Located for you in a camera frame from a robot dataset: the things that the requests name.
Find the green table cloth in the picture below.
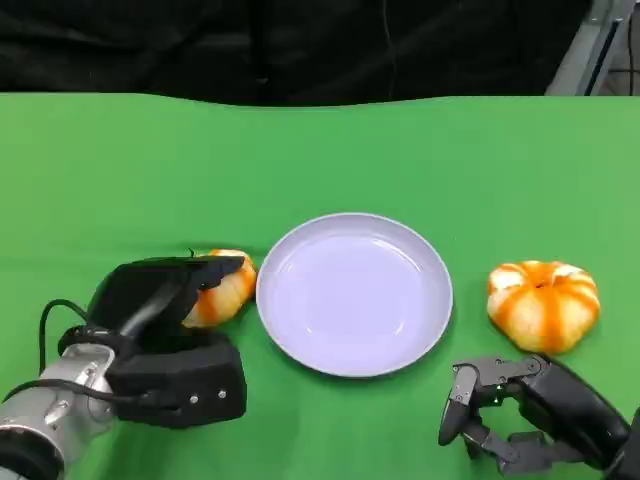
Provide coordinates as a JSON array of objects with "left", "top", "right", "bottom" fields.
[{"left": 0, "top": 92, "right": 640, "bottom": 480}]

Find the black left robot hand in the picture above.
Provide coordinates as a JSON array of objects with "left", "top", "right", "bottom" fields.
[{"left": 84, "top": 253, "right": 247, "bottom": 354}]

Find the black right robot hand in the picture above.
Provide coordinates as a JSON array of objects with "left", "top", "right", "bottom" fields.
[{"left": 437, "top": 352, "right": 632, "bottom": 474}]

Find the lilac plate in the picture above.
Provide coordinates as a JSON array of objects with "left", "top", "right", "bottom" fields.
[{"left": 255, "top": 212, "right": 455, "bottom": 379}]

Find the orange and white bread roll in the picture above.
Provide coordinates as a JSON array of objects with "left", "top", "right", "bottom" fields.
[
  {"left": 182, "top": 248, "right": 259, "bottom": 330},
  {"left": 486, "top": 259, "right": 601, "bottom": 354}
]

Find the grey metal frame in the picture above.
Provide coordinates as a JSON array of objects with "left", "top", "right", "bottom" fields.
[{"left": 544, "top": 0, "right": 636, "bottom": 96}]

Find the black backdrop curtain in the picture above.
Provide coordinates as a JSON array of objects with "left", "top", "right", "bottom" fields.
[{"left": 0, "top": 0, "right": 591, "bottom": 107}]

